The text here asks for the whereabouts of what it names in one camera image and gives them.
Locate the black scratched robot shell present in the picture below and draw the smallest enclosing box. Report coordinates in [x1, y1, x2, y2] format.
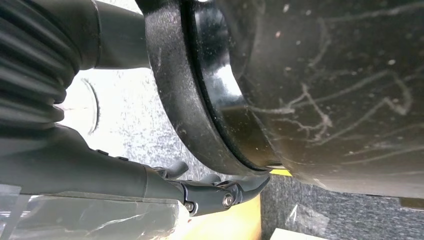
[215, 0, 424, 200]

